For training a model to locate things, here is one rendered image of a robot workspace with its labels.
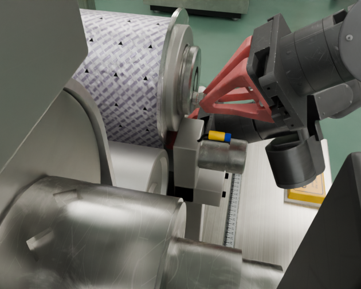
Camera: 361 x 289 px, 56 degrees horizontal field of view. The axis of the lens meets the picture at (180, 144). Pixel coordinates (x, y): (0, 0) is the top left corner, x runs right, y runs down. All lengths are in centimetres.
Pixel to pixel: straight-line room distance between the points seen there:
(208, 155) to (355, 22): 22
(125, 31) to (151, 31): 3
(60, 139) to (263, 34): 23
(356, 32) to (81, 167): 17
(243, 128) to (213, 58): 232
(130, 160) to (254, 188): 44
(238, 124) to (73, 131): 32
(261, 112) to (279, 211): 40
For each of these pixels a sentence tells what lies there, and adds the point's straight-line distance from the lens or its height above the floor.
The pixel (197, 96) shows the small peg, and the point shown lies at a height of 125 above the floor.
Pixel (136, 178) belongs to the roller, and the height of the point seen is 123.
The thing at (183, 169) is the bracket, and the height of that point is 117.
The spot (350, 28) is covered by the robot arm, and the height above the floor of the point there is 138.
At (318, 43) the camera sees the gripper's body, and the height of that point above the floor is 133.
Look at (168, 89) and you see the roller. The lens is 33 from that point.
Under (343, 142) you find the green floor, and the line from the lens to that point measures 227.
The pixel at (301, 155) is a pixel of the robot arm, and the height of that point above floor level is 114.
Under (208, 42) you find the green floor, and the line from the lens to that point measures 299.
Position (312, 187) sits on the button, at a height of 92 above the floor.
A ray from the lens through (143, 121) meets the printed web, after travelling 35.
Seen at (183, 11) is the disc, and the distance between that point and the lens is 37.
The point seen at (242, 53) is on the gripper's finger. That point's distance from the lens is 34.
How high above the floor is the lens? 147
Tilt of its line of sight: 46 degrees down
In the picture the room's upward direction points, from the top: straight up
